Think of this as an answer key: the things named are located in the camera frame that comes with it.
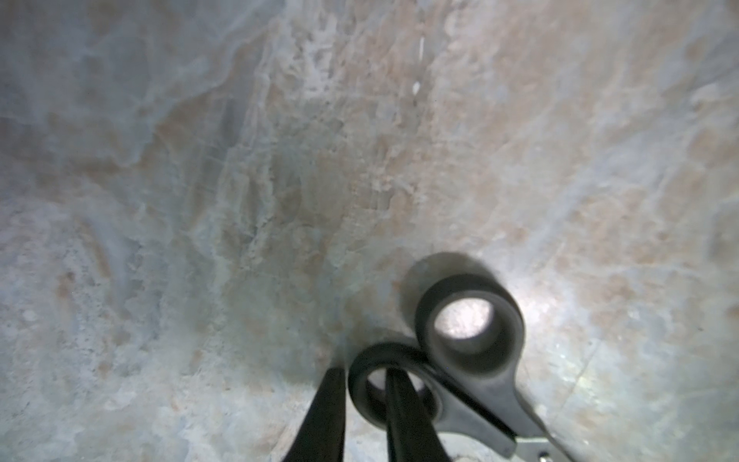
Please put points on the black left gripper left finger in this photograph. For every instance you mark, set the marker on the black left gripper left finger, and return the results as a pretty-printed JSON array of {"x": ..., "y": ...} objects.
[{"x": 321, "y": 434}]

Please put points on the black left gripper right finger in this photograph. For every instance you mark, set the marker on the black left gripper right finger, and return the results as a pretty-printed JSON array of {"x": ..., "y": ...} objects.
[{"x": 410, "y": 433}]

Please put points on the small black scissors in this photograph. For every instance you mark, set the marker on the small black scissors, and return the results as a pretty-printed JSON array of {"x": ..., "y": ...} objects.
[{"x": 467, "y": 386}]

